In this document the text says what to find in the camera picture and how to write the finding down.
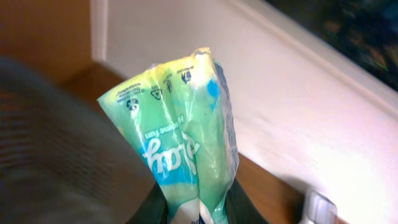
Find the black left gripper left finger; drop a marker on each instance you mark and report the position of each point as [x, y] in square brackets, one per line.
[153, 210]

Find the green tissue pack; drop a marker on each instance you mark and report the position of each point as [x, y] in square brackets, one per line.
[177, 116]

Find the grey mesh basket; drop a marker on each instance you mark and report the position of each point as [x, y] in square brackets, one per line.
[60, 161]

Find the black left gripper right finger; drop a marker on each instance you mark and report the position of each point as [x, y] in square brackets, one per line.
[239, 208]

